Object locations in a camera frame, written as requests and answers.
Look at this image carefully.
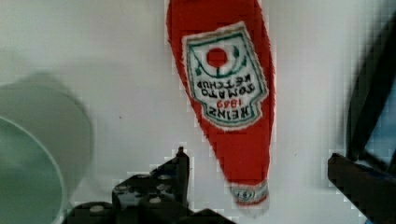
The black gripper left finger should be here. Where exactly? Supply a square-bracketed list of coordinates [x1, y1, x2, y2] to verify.
[112, 147, 190, 215]

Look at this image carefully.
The red plush ketchup bottle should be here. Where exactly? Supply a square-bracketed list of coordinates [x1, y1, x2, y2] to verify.
[166, 0, 276, 217]

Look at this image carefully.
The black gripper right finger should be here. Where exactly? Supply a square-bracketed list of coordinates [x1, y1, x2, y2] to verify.
[328, 153, 396, 224]

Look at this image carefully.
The green mug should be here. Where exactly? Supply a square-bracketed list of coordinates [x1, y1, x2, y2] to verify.
[0, 82, 92, 224]

